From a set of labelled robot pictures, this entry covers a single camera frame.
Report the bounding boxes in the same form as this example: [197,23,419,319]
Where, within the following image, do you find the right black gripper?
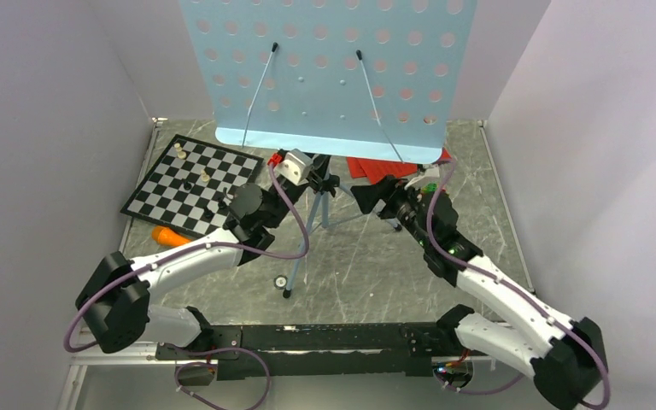
[349,175,433,250]

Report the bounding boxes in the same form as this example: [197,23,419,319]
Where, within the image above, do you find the red sheet music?
[346,157,428,185]

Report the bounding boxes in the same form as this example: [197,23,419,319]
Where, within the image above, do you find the light blue music stand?
[178,0,479,299]

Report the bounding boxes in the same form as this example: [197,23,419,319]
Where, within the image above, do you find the orange toy microphone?
[151,226,191,248]

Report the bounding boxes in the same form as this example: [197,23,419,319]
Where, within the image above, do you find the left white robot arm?
[62,149,331,359]

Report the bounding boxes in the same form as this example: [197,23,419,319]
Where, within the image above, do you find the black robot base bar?
[155,322,464,381]

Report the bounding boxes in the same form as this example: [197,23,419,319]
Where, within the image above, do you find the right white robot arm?
[351,175,611,409]

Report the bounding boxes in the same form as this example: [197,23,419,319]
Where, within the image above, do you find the colourful toy block car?
[421,183,437,193]

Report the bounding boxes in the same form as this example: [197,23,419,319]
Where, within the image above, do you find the black poker chip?
[273,275,288,290]

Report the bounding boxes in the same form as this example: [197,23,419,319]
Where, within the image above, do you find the black chess piece front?
[201,208,214,221]

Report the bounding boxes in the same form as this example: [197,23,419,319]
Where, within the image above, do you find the black white chessboard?
[121,134,264,237]

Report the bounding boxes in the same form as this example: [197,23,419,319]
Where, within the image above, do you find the electronics board right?
[432,360,474,390]

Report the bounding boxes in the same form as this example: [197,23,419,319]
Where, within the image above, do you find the small electronics box left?
[175,363,216,387]

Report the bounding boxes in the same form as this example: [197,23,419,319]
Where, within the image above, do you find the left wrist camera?
[268,149,313,185]

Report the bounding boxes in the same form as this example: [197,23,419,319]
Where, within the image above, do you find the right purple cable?
[425,161,612,410]

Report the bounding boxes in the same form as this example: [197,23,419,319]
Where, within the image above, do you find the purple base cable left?
[173,346,272,410]

